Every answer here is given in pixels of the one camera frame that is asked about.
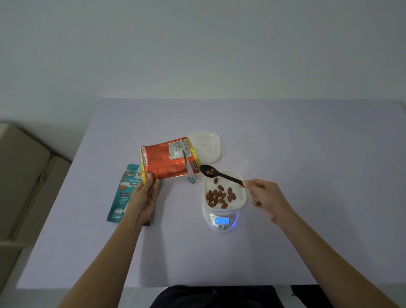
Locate person's left hand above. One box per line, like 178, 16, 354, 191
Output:
122, 173, 161, 228

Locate person's right hand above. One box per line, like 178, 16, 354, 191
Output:
242, 179, 296, 226

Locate teal roasted almonds bag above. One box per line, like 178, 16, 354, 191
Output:
106, 164, 162, 226

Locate white square plastic container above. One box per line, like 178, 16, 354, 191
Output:
202, 170, 247, 214
187, 132, 224, 165

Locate orange salted almonds bag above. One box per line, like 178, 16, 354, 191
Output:
140, 137, 201, 184

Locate black plastic spoon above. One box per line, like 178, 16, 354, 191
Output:
199, 165, 245, 187

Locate almonds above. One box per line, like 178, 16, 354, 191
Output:
205, 177, 237, 210

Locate white kitchen scale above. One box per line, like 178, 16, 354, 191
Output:
203, 209, 240, 234

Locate person's left forearm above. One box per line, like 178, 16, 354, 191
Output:
58, 217, 142, 308

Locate person's right forearm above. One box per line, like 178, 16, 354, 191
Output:
276, 211, 400, 308

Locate person's black clothing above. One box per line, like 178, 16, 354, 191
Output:
149, 285, 349, 308

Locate beige sofa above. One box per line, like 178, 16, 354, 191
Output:
0, 123, 72, 292

